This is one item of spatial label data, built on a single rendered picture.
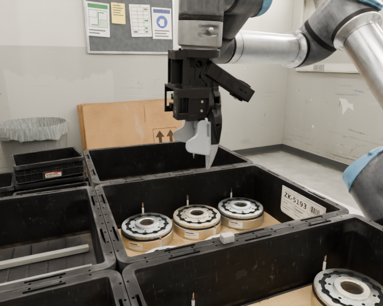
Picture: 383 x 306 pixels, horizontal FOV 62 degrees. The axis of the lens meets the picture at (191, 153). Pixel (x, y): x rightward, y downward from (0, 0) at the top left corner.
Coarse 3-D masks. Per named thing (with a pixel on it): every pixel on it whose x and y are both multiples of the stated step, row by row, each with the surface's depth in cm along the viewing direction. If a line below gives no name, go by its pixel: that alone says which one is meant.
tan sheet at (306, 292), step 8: (304, 288) 51; (280, 296) 49; (288, 296) 49; (296, 296) 49; (304, 296) 49; (256, 304) 48; (264, 304) 48; (272, 304) 48; (280, 304) 48; (288, 304) 48; (296, 304) 48; (304, 304) 48
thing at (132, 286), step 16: (304, 224) 50; (320, 224) 50; (336, 224) 52; (368, 224) 51; (240, 240) 46; (256, 240) 46; (176, 256) 42; (192, 256) 42; (128, 272) 39; (128, 288) 36; (144, 304) 34
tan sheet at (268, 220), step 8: (264, 216) 75; (264, 224) 71; (272, 224) 71; (120, 232) 68; (224, 232) 68; (232, 232) 68; (240, 232) 68; (176, 240) 64; (184, 240) 64; (192, 240) 64; (200, 240) 64
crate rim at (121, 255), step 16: (160, 176) 72; (176, 176) 72; (272, 176) 73; (96, 192) 63; (304, 192) 64; (336, 208) 57; (112, 224) 50; (288, 224) 50; (112, 240) 46; (208, 240) 46; (128, 256) 42; (144, 256) 42; (160, 256) 42
